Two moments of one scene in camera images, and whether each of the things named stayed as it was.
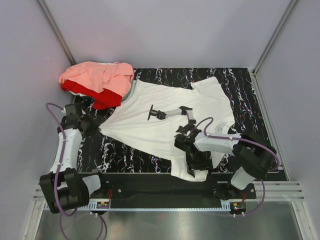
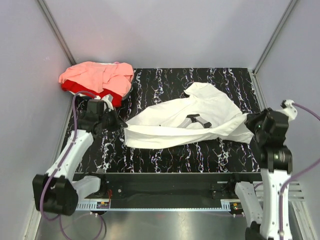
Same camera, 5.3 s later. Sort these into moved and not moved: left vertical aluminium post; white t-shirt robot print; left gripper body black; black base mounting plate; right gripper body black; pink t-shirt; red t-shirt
Moved: white t-shirt robot print; right gripper body black; left gripper body black
Not moved: pink t-shirt; red t-shirt; black base mounting plate; left vertical aluminium post
